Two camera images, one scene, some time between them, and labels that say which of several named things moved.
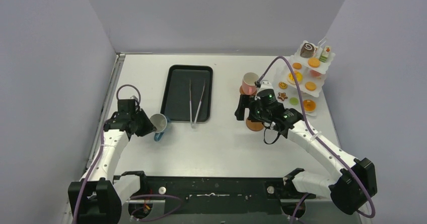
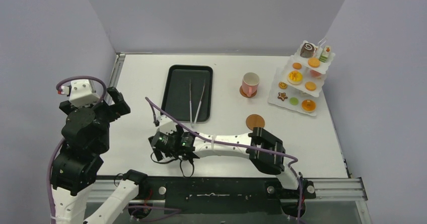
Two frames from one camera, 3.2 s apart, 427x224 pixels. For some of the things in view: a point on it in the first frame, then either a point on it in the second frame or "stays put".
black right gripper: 246,103 -> 157,141
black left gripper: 149,127 -> 120,106
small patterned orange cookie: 282,85 stays put
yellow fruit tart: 298,76 stays put
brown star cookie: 282,96 stays put
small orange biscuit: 297,66 stays put
